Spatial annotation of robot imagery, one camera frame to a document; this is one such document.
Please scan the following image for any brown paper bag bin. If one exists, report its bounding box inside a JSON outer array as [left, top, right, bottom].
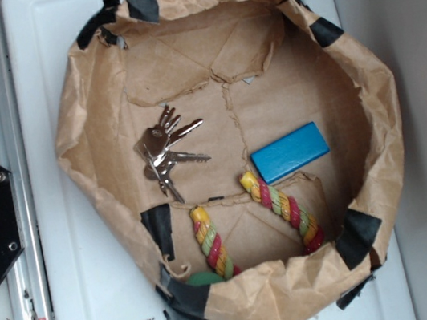
[[55, 0, 404, 320]]

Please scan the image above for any blue wooden block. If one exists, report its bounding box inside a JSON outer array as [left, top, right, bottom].
[[250, 122, 330, 184]]

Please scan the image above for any aluminium rail frame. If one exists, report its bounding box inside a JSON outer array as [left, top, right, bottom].
[[0, 9, 54, 320]]

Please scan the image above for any green ball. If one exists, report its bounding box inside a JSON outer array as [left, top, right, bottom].
[[186, 271, 224, 287]]

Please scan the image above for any silver key bunch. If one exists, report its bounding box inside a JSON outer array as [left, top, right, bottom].
[[134, 105, 212, 204]]

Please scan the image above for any multicolour twisted rope toy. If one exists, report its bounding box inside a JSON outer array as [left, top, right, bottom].
[[189, 171, 325, 281]]

